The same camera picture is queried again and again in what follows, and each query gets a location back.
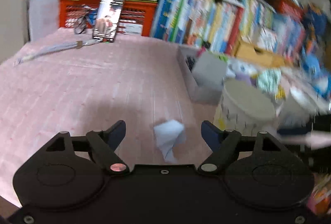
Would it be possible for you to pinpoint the white round container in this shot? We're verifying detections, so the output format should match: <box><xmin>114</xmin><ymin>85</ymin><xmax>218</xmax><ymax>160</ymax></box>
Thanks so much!
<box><xmin>213</xmin><ymin>79</ymin><xmax>276</xmax><ymax>136</ymax></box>

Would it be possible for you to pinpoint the crumpled white tissue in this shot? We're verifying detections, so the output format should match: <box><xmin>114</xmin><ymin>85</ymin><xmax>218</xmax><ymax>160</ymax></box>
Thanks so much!
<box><xmin>154</xmin><ymin>120</ymin><xmax>186</xmax><ymax>164</ymax></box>

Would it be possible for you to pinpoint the grey shallow box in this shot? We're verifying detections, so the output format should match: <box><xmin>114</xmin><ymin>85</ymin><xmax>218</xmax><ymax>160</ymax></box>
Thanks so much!
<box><xmin>176</xmin><ymin>45</ymin><xmax>259</xmax><ymax>106</ymax></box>

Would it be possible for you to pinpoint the pink tablecloth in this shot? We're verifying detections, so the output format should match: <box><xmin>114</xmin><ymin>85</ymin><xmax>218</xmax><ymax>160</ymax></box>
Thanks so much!
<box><xmin>1</xmin><ymin>28</ymin><xmax>216</xmax><ymax>206</ymax></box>

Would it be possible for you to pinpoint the wooden drawer box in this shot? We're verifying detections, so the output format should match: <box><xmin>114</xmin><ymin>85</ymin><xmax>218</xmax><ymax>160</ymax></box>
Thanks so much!
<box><xmin>231</xmin><ymin>38</ymin><xmax>293</xmax><ymax>68</ymax></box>

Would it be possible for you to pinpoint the pink green fabric flower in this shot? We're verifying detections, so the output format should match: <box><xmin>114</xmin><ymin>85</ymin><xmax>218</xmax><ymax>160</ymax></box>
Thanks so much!
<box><xmin>196</xmin><ymin>47</ymin><xmax>229</xmax><ymax>62</ymax></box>

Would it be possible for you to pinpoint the blue Stitch plush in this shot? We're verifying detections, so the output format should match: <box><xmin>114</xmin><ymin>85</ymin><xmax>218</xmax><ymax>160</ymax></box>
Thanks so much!
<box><xmin>300</xmin><ymin>54</ymin><xmax>330</xmax><ymax>100</ymax></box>

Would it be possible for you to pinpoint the red plastic crate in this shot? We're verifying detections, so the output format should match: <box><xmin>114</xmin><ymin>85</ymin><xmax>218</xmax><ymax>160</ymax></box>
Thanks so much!
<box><xmin>59</xmin><ymin>0</ymin><xmax>157</xmax><ymax>37</ymax></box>

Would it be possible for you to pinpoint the row of upright books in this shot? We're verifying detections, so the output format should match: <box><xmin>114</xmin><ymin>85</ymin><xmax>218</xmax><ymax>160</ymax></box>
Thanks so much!
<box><xmin>150</xmin><ymin>0</ymin><xmax>309</xmax><ymax>61</ymax></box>

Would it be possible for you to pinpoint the smartphone on stand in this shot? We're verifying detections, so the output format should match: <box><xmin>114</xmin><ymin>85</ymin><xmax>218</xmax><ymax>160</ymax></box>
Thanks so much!
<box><xmin>92</xmin><ymin>0</ymin><xmax>125</xmax><ymax>42</ymax></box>

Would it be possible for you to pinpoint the red basket on books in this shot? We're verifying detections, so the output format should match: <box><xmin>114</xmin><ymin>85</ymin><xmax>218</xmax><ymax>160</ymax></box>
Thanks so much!
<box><xmin>267</xmin><ymin>0</ymin><xmax>303</xmax><ymax>21</ymax></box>

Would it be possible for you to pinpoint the braided white cable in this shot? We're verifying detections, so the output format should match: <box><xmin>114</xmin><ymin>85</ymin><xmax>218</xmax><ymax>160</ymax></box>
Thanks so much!
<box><xmin>12</xmin><ymin>38</ymin><xmax>104</xmax><ymax>67</ymax></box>

